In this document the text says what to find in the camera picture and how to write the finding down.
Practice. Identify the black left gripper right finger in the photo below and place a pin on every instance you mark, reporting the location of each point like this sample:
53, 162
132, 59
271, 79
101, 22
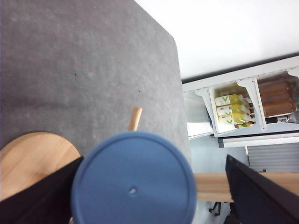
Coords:
257, 199

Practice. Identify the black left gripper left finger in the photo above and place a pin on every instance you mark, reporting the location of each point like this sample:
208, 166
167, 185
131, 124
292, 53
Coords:
47, 201

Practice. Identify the blue ribbed cup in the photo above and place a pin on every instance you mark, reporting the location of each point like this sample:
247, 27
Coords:
134, 178

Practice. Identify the wooden mug tree stand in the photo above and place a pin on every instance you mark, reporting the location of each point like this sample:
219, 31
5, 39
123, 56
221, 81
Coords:
31, 157

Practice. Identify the yellow drink bottle bottom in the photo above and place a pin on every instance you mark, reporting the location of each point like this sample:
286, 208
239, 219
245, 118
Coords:
231, 120

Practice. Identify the yellow drink bottle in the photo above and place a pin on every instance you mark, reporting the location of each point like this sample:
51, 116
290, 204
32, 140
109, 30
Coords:
231, 120
235, 99
234, 109

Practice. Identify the yellow drink bottle middle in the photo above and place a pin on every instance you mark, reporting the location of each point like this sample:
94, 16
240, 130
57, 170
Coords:
234, 109

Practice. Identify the yellow drink bottle top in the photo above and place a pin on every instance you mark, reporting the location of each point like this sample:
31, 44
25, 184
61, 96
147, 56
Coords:
235, 99

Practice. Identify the brown bottles pack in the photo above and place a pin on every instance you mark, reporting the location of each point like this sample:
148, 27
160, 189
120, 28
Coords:
279, 93

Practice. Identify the white shelf unit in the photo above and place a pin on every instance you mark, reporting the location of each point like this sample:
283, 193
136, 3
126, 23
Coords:
198, 101

